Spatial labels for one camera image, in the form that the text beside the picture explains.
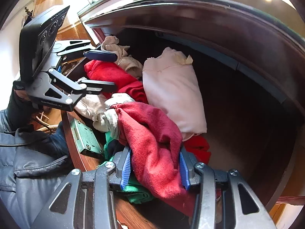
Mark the dark wooden drawer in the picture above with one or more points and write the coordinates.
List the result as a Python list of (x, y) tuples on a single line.
[(238, 136)]

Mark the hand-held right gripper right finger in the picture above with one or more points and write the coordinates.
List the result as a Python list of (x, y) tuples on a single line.
[(184, 171)]

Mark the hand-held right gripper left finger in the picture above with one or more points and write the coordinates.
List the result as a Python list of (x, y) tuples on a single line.
[(125, 171)]

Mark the person's left forearm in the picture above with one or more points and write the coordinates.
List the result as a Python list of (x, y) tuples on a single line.
[(19, 114)]

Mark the green underwear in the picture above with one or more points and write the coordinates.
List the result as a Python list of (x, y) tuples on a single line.
[(138, 193)]

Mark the dark red fleece underwear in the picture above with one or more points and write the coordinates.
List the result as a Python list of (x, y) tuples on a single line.
[(112, 74)]

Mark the white underwear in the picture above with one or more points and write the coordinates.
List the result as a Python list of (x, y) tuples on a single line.
[(112, 121)]

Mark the brass curtain hook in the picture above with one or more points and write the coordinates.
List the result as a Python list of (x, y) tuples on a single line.
[(28, 12)]

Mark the blue denim trousers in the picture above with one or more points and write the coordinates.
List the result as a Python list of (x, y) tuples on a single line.
[(58, 140)]

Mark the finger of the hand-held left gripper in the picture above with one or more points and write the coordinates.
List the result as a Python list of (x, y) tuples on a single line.
[(102, 55), (102, 86)]

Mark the green metal drawer lock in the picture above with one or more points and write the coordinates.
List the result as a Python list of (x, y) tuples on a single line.
[(83, 138)]

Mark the dark wooden desk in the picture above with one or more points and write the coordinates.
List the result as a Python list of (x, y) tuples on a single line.
[(214, 14)]

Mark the beige underwear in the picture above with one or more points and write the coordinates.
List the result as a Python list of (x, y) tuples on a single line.
[(126, 62)]

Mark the cream underwear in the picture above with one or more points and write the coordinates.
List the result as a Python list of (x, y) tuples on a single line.
[(88, 105)]

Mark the pink underwear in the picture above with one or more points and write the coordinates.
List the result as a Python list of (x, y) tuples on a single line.
[(171, 88)]

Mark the small red underwear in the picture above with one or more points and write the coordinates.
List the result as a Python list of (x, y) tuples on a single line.
[(197, 148)]

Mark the beige wicker item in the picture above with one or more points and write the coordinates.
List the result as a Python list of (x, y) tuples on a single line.
[(47, 126)]

